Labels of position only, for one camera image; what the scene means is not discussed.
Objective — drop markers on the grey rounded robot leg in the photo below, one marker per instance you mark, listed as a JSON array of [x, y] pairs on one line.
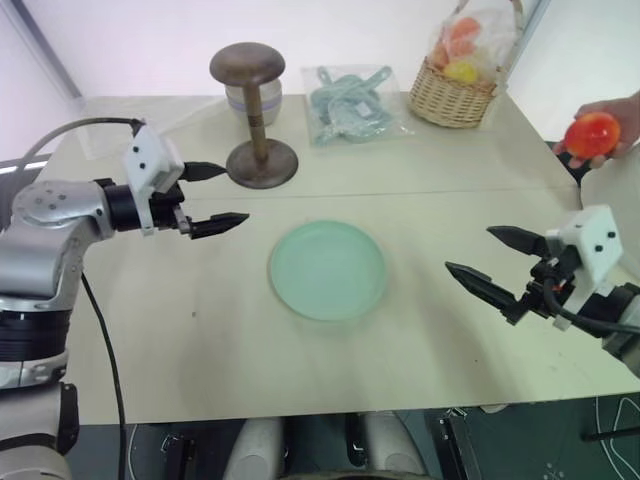
[[255, 450], [395, 442]]

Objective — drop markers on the red orange shiny fruit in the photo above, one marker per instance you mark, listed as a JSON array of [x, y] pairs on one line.
[[592, 135]]

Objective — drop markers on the clear plastic fruit wrap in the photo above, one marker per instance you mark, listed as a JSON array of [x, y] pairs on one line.
[[480, 40]]

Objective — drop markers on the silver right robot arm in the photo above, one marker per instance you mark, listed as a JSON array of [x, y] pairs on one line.
[[622, 320]]

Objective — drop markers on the clear bag of teal utensils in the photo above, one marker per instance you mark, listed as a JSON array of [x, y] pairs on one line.
[[350, 105]]

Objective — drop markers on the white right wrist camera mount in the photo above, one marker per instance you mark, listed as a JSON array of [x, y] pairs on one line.
[[595, 245]]

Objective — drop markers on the black bracket under table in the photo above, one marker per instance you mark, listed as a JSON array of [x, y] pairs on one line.
[[457, 445], [177, 455]]

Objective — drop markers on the pale green round plate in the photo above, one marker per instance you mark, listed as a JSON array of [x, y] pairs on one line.
[[327, 270]]

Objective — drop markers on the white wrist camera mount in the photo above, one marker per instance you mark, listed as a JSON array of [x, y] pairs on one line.
[[147, 160], [595, 245]]

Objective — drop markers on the brown mushroom-shaped wooden stand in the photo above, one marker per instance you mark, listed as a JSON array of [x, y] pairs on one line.
[[260, 165]]

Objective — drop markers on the woven wicker basket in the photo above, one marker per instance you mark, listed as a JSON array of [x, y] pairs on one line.
[[450, 100]]

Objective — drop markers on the person's bare hand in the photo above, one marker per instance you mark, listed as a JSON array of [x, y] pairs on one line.
[[627, 120]]

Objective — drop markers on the dark floor mat white lines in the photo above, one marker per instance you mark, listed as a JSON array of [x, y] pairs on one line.
[[615, 450]]

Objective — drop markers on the yellow fruit in basket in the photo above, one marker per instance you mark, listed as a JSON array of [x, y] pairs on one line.
[[462, 72]]

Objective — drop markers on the orange peach in basket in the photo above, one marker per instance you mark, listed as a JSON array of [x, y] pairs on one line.
[[465, 35]]

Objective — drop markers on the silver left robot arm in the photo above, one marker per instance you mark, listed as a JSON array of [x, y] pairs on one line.
[[35, 260]]

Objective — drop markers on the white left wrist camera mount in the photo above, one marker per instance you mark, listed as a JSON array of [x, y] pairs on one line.
[[147, 160]]

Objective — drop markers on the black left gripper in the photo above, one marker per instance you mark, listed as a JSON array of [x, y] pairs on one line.
[[165, 210]]

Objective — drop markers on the white ceramic cup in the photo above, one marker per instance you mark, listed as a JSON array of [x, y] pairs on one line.
[[272, 100]]

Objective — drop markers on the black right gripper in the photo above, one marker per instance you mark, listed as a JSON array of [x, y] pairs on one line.
[[540, 287]]

